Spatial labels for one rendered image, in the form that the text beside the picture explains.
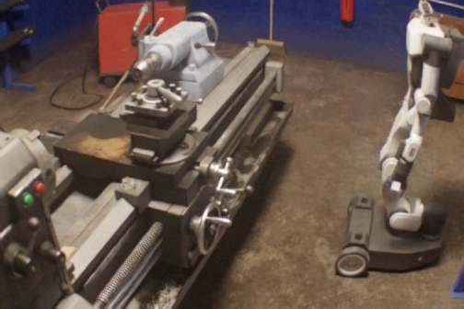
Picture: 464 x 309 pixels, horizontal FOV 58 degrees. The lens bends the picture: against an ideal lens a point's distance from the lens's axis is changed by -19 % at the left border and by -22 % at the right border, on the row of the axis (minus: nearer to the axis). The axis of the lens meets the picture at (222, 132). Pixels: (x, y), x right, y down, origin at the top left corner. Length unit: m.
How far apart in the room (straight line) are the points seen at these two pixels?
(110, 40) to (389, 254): 3.33
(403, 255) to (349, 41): 3.57
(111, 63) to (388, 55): 3.08
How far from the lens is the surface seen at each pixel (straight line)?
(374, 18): 5.64
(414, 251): 2.67
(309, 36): 5.81
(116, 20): 4.72
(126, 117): 1.78
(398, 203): 2.64
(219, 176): 1.83
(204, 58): 2.53
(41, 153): 1.46
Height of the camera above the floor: 1.84
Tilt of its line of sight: 28 degrees down
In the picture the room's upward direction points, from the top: straight up
